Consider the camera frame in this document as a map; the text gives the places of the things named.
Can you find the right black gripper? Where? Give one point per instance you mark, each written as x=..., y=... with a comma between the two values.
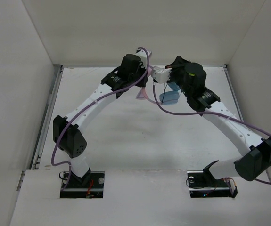
x=179, y=62

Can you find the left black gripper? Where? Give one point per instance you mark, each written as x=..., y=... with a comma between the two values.
x=143, y=83

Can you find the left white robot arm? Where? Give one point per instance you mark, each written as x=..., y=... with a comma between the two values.
x=68, y=131

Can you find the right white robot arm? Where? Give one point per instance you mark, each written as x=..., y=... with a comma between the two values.
x=255, y=151

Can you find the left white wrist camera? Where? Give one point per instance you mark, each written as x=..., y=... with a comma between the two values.
x=143, y=56

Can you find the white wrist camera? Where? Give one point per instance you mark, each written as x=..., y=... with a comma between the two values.
x=160, y=75
x=143, y=56

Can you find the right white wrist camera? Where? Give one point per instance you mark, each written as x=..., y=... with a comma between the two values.
x=160, y=75

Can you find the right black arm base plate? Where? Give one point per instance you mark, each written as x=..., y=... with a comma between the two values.
x=203, y=185

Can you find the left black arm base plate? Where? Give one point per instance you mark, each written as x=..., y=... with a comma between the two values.
x=91, y=187

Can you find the left metal table rail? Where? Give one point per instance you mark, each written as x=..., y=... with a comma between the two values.
x=47, y=114

